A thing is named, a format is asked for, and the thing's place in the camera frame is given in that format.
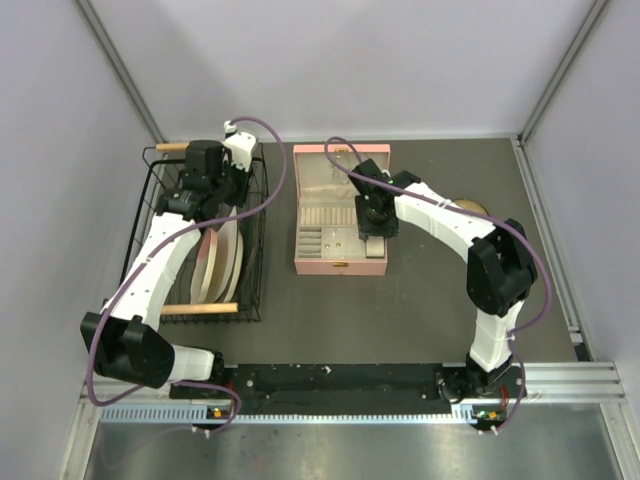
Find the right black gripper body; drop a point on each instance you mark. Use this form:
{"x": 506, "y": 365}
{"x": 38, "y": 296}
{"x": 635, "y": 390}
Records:
{"x": 370, "y": 223}

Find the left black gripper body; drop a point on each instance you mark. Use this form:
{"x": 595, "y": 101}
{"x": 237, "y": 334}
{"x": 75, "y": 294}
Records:
{"x": 232, "y": 184}

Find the small beige pillow block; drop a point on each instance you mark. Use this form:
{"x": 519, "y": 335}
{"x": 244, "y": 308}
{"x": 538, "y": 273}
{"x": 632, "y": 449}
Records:
{"x": 375, "y": 248}

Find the pink jewelry box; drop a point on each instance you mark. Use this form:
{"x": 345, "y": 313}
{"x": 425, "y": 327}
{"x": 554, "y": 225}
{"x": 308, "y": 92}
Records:
{"x": 326, "y": 211}

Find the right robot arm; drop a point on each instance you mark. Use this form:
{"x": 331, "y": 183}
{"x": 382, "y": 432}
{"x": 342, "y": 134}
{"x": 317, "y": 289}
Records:
{"x": 500, "y": 271}

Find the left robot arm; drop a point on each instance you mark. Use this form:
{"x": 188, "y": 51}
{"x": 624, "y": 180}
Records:
{"x": 123, "y": 339}

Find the dark teal plate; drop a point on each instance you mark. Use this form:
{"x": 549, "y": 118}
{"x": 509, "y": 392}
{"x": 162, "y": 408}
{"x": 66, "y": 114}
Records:
{"x": 250, "y": 229}

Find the cream dark rimmed plate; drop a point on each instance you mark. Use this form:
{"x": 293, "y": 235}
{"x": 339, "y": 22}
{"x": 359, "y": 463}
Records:
{"x": 226, "y": 253}

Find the brown ceramic bowl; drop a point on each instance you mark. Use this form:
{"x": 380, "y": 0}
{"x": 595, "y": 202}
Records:
{"x": 470, "y": 206}

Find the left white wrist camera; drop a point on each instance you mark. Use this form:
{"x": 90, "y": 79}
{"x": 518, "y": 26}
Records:
{"x": 240, "y": 146}

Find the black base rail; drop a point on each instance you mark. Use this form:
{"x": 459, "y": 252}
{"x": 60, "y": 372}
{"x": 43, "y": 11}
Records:
{"x": 365, "y": 388}

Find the grey slotted cable duct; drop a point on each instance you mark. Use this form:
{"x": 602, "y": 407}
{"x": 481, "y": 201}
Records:
{"x": 203, "y": 414}

